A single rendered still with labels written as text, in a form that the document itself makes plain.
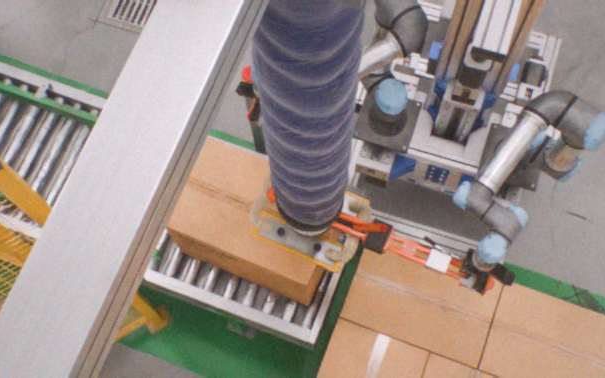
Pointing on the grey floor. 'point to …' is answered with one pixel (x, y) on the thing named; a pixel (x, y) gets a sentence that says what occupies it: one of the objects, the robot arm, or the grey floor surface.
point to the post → (256, 130)
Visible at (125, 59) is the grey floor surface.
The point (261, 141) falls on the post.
